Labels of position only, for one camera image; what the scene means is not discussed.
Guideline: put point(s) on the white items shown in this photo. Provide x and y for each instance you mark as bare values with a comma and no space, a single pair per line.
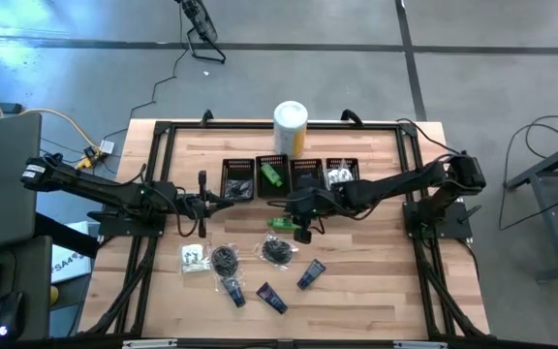
194,256

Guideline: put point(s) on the silver metal bracket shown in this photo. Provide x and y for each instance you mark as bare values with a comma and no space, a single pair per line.
148,344
419,345

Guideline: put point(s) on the black metal table frame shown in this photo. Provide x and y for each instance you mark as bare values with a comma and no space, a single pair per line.
235,125

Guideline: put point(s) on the green travel bottle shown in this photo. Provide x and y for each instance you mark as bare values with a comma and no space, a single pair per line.
271,175
281,223

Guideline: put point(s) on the black slotted plastic basket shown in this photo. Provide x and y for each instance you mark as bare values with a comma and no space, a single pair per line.
351,162
264,191
308,165
226,167

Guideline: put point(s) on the dark blue squeeze tube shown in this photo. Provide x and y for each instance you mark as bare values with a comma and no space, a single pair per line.
234,292
271,298
310,274

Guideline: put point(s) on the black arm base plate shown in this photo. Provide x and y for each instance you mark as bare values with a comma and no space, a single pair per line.
129,230
453,228

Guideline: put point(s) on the black computer mouse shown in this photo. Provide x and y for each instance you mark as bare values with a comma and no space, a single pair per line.
8,315

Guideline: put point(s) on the white cardboard box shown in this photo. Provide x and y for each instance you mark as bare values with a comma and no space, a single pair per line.
68,264

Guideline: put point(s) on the white yellow wipes canister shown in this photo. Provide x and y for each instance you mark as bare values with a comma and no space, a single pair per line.
289,131

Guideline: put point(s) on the dark operator desk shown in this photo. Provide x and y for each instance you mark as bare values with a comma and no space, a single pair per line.
37,271

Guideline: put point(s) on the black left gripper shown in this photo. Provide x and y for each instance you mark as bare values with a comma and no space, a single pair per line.
192,206

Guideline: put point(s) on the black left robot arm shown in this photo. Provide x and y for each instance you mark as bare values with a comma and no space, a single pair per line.
95,186

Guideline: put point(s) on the white puff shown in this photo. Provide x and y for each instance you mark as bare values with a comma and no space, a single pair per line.
333,178

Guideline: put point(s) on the grey metal desk frame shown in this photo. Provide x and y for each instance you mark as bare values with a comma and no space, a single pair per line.
557,157

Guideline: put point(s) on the small yellow round object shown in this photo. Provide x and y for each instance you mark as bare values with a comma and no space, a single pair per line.
53,295

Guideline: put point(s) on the white power adapter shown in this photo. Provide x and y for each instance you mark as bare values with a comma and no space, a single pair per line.
106,147

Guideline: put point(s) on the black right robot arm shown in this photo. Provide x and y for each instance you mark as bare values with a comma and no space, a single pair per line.
395,181

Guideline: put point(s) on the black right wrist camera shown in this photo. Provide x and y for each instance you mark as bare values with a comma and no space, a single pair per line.
303,235

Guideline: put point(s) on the black floor fan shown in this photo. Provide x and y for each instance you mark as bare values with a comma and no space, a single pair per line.
201,22

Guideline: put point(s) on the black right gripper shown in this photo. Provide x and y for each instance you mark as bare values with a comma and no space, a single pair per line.
308,201

